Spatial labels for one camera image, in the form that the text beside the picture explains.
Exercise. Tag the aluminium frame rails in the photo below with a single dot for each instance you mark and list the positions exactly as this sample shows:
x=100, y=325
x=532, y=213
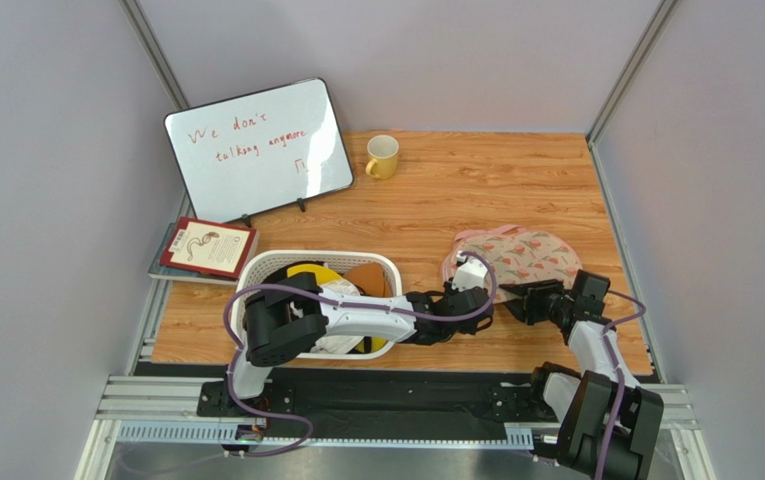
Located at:
x=165, y=408

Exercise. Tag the white dry-erase board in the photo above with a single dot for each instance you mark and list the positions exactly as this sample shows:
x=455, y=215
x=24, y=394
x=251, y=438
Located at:
x=253, y=153

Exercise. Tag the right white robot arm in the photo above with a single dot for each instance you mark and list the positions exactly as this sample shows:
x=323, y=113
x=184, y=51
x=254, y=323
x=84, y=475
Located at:
x=609, y=423

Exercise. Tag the white plastic laundry basket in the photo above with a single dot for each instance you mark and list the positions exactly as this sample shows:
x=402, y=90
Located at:
x=267, y=263

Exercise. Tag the yellow ceramic mug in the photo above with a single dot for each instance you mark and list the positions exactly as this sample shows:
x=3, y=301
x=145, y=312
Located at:
x=383, y=151

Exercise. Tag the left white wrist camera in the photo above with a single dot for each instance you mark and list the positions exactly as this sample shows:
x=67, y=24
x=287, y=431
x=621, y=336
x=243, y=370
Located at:
x=470, y=271

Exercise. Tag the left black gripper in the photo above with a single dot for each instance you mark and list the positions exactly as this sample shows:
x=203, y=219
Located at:
x=449, y=292

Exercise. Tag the orange bra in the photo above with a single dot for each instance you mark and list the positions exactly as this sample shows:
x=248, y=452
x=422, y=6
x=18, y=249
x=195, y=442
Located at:
x=370, y=280

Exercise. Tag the grey book underneath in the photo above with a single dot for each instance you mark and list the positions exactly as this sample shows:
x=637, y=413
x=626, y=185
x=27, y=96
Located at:
x=159, y=272

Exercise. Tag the yellow bra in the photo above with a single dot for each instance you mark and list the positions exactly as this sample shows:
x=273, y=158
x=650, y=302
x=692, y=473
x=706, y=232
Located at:
x=323, y=275

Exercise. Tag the red cover book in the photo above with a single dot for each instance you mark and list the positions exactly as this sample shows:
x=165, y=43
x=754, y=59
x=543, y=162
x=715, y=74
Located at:
x=213, y=249

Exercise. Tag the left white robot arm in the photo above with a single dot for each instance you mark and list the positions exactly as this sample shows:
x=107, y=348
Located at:
x=283, y=320

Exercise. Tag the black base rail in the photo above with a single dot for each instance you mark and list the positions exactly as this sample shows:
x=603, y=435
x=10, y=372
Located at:
x=364, y=404

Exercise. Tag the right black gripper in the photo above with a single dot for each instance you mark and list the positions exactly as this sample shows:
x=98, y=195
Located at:
x=532, y=301

